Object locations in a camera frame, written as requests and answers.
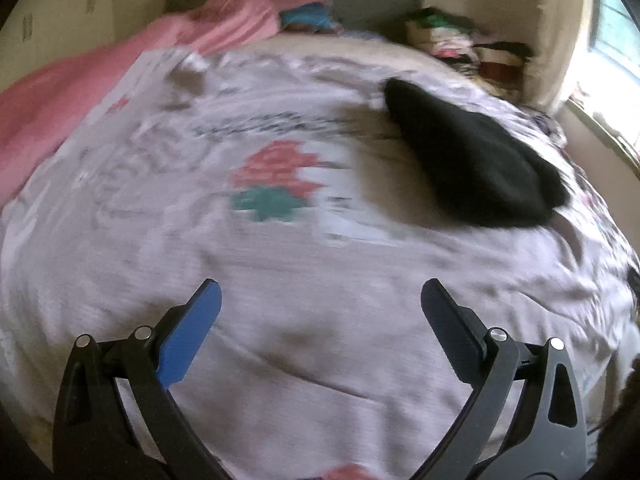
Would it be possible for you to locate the black sweater with orange cuffs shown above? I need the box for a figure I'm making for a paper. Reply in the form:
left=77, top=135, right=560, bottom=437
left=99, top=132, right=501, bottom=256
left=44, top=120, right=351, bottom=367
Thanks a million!
left=383, top=78, right=570, bottom=228

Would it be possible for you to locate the striped folded clothes pile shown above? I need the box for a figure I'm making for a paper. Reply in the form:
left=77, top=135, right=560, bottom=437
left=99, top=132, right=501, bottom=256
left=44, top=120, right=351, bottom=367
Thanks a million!
left=279, top=3, right=342, bottom=35

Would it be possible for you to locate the white patterned duvet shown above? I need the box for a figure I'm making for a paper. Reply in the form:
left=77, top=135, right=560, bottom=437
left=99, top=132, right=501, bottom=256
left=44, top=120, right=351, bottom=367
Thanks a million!
left=1, top=42, right=636, bottom=479

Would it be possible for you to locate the pink blanket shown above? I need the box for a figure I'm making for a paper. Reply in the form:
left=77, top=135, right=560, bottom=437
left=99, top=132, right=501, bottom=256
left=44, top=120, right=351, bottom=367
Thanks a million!
left=1, top=0, right=329, bottom=205

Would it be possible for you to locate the cream curtain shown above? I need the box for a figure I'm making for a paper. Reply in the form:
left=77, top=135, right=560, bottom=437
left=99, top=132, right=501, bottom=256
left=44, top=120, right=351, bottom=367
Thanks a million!
left=523, top=0, right=593, bottom=115

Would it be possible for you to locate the window with frame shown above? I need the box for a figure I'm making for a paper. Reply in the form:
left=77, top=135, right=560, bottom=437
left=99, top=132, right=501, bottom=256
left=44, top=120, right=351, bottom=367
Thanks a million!
left=570, top=0, right=639, bottom=174

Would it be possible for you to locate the folded clothes stack by wall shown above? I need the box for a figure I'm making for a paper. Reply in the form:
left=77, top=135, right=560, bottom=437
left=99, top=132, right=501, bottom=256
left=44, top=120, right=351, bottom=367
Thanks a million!
left=406, top=6, right=534, bottom=102

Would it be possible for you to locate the cream wardrobe with handles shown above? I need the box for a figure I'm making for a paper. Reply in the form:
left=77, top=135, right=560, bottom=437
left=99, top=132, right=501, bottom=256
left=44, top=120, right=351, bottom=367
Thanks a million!
left=1, top=0, right=115, bottom=89

